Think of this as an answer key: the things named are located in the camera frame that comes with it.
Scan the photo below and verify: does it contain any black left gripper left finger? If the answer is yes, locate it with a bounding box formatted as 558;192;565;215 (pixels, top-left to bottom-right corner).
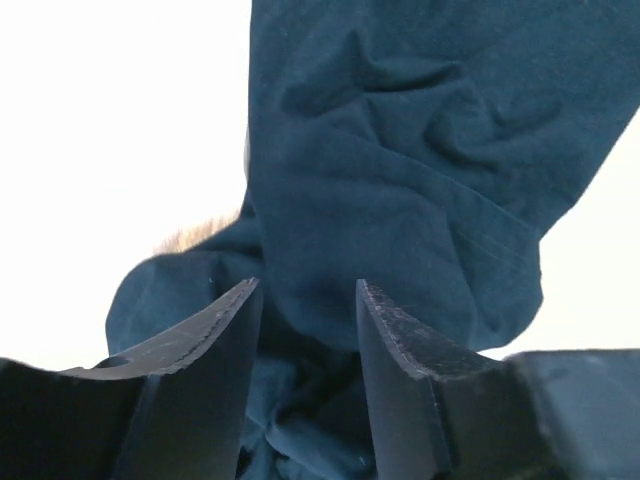
1;279;262;480

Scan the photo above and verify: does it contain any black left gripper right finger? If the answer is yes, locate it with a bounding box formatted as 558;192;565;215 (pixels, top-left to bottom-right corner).
356;281;639;480

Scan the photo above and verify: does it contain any black t shirt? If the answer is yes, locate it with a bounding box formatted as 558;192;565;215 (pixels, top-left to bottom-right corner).
106;1;639;479

